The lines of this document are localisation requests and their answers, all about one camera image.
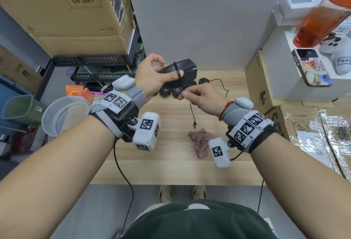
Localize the person's right hand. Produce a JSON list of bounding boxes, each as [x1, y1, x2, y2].
[[178, 84, 234, 117]]

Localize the person's left hand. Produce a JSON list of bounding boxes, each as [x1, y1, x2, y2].
[[135, 54, 185, 104]]

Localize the pink fluffy wiping cloth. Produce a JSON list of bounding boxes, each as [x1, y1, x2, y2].
[[188, 128, 213, 160]]

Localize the person's right forearm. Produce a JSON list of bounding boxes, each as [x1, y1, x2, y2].
[[249, 133, 351, 239]]

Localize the person's left forearm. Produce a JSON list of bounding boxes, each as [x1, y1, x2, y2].
[[0, 115, 116, 239]]

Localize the person's left shoe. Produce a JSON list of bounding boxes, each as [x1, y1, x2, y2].
[[159, 185, 174, 204]]

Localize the person's dark shirt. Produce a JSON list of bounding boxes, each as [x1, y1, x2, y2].
[[120, 200, 278, 239]]

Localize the person's beige trousers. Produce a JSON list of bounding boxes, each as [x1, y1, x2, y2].
[[133, 203, 166, 225]]

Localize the grey left wrist sleeve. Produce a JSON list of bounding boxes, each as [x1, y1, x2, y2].
[[125, 84, 146, 109]]

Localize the grey wrist sleeve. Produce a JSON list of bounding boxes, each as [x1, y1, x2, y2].
[[125, 84, 146, 109], [222, 104, 245, 126]]

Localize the white left wrist puck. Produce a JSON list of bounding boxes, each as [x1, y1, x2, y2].
[[112, 75, 136, 91]]

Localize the white wrist puck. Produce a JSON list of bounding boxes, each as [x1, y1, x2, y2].
[[112, 75, 136, 91], [234, 97, 254, 111]]

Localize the grey right wrist sleeve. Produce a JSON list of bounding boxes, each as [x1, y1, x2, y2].
[[222, 104, 245, 126]]

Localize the white right wrist puck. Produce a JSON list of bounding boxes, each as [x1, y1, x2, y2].
[[234, 97, 254, 111]]

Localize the small stamped cardboard box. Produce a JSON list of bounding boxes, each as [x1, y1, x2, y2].
[[245, 50, 278, 115]]

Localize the black stacked tray rack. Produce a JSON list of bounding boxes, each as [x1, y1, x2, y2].
[[52, 27, 146, 93]]

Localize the large white box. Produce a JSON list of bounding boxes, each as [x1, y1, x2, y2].
[[262, 25, 351, 103]]

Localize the orange box with green print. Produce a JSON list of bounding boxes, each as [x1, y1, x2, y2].
[[65, 84, 84, 97]]

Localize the plain cardboard box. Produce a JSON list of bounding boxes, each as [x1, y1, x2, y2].
[[31, 15, 136, 57]]

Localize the clear plastic basin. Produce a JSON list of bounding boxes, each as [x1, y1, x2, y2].
[[41, 96, 93, 138]]

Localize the phone with colourful case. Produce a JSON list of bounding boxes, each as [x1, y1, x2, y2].
[[291, 48, 334, 88]]

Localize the cardboard box with black logo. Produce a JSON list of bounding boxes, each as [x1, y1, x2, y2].
[[264, 106, 351, 182]]

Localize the small white boxes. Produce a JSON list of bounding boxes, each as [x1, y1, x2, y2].
[[272, 0, 329, 27]]

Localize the large stamped cardboard box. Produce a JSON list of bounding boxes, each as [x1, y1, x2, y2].
[[0, 0, 135, 37]]

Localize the orange bottle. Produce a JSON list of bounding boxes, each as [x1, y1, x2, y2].
[[292, 0, 351, 48]]

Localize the cardboard box with small prints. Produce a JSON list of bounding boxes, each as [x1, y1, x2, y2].
[[0, 45, 44, 94]]

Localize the green trash bin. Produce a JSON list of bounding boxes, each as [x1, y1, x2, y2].
[[1, 95, 48, 126]]

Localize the dark red bag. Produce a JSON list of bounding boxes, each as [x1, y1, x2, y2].
[[12, 126, 46, 155]]

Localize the white rounded device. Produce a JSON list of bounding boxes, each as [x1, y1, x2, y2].
[[319, 34, 351, 76]]

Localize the blue panel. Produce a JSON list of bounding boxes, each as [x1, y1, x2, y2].
[[0, 76, 33, 130]]

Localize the white power strip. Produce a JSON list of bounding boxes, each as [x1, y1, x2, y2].
[[264, 217, 279, 234]]

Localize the dark grey padded seat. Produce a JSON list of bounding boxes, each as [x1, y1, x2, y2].
[[0, 159, 15, 179]]

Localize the red string bracelet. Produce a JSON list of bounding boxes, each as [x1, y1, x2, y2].
[[218, 101, 235, 122]]

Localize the left wrist camera rig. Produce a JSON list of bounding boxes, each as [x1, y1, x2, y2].
[[89, 91, 162, 151]]

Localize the black left rig cable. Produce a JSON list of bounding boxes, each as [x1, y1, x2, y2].
[[113, 137, 135, 234]]

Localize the black rig cable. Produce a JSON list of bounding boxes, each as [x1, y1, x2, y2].
[[257, 179, 265, 215], [113, 137, 135, 234]]

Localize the black right rig cable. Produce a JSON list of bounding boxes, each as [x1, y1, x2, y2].
[[257, 179, 265, 215]]

